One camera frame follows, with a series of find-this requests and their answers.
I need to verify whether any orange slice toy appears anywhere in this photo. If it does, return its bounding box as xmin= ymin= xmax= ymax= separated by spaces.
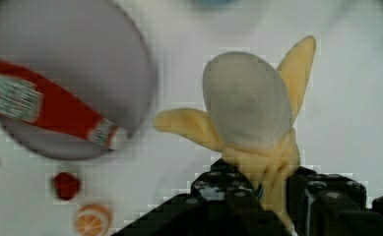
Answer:
xmin=74 ymin=204 xmax=112 ymax=236

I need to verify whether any blue cup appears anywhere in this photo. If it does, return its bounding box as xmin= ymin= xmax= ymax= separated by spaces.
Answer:
xmin=190 ymin=0 xmax=239 ymax=8

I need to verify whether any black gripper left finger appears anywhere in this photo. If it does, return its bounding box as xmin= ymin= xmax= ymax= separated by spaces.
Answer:
xmin=111 ymin=159 xmax=291 ymax=236

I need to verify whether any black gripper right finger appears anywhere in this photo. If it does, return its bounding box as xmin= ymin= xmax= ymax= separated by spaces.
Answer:
xmin=287 ymin=167 xmax=383 ymax=236

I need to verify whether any red toy strawberry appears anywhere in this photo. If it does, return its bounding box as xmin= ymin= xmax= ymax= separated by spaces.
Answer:
xmin=52 ymin=172 xmax=81 ymax=201

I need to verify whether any yellow plush peeled banana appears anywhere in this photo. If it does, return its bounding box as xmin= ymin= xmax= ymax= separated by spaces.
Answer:
xmin=153 ymin=35 xmax=316 ymax=230

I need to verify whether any red plush ketchup bottle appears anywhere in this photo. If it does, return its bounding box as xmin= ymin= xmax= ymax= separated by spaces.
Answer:
xmin=0 ymin=61 xmax=128 ymax=149

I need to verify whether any grey round plate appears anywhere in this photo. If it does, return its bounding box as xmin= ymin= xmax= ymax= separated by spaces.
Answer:
xmin=0 ymin=0 xmax=157 ymax=160

